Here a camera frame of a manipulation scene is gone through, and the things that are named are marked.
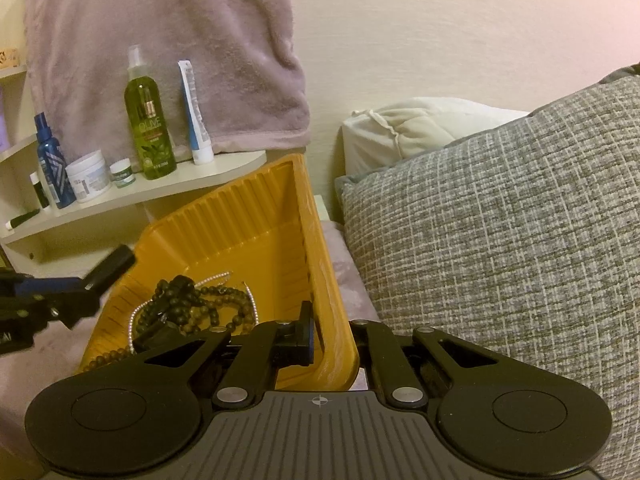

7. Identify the black tube with white cap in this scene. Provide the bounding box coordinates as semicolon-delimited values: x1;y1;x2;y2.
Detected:
5;208;41;232

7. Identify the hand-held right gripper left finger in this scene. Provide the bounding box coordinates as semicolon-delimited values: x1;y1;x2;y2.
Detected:
135;300;317;411

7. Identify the grey woven pillow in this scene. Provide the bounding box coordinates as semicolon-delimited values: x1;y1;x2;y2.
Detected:
335;62;640;480

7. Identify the white cream jar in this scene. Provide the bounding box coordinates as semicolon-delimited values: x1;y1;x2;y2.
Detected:
65;151;112;204

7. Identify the blue plastic bottle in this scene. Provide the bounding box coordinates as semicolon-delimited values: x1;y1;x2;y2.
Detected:
34;112;77;209

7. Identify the yellow plastic tray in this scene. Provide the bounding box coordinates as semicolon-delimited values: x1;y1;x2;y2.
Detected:
75;154;362;393

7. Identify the small black hair clip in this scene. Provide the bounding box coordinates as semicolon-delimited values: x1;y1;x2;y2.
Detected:
132;323;178;356

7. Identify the pink hanging towel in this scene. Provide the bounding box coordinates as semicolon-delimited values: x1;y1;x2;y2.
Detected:
25;0;312;157

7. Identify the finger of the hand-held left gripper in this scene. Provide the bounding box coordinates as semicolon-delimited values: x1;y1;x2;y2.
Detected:
14;275;88;297
35;287;101;331

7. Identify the green spray bottle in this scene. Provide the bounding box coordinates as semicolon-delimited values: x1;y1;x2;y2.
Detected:
125;45;178;181

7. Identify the white pearl necklace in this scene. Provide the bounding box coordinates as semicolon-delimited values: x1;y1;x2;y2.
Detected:
127;270;259;356

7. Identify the small green and white jar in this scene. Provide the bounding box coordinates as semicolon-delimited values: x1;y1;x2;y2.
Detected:
110;158;136;188

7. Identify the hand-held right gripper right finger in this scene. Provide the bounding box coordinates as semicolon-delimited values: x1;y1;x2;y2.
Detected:
348;319;506;407

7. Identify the white pillow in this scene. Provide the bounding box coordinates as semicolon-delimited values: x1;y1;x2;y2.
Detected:
342;97;531;178

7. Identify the cream wooden shelf unit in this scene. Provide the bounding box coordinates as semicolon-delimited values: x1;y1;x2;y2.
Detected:
0;47;268;281

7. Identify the brown wooden bead necklace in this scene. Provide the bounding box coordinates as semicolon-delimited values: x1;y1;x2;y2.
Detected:
135;275;223;341
82;282;258;373

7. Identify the pink fluffy blanket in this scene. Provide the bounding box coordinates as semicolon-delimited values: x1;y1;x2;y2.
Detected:
0;220;381;480

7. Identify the white lip balm stick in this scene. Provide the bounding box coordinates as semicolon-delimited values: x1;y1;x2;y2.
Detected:
29;172;51;209

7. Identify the blue and white tube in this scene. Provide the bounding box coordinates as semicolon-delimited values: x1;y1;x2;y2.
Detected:
177;60;215;166

